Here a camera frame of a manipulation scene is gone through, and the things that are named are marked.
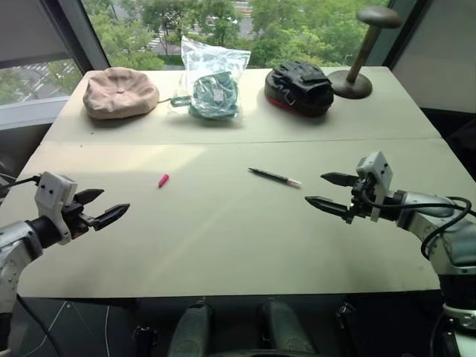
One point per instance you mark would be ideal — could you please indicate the black cap with red brim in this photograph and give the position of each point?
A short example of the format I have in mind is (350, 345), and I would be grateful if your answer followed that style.
(297, 89)

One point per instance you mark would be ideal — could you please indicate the grey roller blind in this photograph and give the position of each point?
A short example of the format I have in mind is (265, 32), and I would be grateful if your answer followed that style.
(439, 52)
(26, 29)

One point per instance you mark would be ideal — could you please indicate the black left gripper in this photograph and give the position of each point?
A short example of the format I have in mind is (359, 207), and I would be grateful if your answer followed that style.
(76, 219)

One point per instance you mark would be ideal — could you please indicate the dark rounded shape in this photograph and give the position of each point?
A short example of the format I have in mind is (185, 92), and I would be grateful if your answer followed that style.
(284, 331)
(193, 331)

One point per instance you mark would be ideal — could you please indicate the clear bag with teal hat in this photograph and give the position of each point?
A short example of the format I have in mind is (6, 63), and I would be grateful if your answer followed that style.
(215, 93)

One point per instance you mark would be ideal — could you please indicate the dark window frame post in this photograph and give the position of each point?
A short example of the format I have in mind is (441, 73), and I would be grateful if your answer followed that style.
(399, 26)
(74, 29)

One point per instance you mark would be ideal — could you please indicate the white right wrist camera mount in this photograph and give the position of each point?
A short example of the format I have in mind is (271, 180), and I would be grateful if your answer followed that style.
(375, 163)

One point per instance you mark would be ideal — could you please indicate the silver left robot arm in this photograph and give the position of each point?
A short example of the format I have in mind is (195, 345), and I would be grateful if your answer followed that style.
(15, 238)

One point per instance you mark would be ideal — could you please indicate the black table clamp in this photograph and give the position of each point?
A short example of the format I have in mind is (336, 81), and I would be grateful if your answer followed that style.
(143, 332)
(346, 316)

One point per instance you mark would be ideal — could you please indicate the beige beret hat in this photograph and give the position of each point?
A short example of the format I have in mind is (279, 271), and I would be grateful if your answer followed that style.
(119, 93)

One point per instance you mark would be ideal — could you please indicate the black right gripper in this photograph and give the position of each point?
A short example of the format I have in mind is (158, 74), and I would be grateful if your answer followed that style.
(360, 204)

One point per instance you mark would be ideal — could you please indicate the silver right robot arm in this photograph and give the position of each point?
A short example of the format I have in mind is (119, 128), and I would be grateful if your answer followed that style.
(435, 223)

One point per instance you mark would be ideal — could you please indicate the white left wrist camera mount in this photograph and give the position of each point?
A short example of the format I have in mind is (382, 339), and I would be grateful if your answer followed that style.
(52, 189)

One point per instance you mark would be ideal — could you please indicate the black pen with pink end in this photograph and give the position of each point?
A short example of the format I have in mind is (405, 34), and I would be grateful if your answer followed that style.
(273, 176)

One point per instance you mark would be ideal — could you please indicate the pink pen cap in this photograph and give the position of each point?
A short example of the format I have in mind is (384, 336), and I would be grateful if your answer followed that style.
(163, 180)

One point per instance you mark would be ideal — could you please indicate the brown wooden hat stand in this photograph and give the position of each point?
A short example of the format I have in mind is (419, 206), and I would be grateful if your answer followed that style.
(359, 56)

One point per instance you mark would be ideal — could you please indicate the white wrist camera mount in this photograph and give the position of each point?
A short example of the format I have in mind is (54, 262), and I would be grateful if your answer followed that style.
(52, 189)
(375, 163)

